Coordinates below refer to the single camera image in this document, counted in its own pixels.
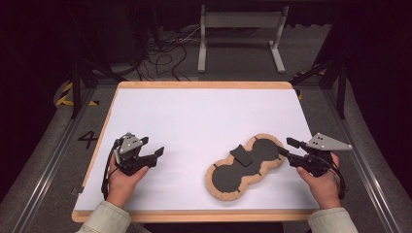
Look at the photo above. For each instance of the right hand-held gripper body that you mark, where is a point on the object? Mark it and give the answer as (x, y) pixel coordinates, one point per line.
(319, 155)

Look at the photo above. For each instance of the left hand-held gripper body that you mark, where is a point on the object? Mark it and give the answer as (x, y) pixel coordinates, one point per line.
(129, 147)

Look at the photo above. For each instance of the person's right hand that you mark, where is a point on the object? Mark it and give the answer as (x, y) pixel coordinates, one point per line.
(322, 189)

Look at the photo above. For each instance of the person's left hand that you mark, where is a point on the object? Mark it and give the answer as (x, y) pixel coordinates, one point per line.
(123, 186)

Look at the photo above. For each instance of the white table mat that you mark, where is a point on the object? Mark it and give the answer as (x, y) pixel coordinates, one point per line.
(194, 123)

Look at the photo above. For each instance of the grey table clip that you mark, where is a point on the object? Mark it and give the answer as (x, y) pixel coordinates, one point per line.
(77, 191)

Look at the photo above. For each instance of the yellow black hazard tape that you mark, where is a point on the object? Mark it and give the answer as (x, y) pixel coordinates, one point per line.
(66, 97)
(307, 73)

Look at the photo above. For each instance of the black tripod stand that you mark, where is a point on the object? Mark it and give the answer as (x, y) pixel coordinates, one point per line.
(340, 84)
(77, 87)

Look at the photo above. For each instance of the dark equipment rack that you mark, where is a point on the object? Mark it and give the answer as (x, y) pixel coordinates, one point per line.
(129, 32)

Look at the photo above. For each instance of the aluminium floor rail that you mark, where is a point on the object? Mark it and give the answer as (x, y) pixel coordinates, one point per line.
(48, 168)
(366, 168)

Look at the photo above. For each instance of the white metal stand frame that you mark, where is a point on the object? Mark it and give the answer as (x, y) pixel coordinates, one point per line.
(241, 20)

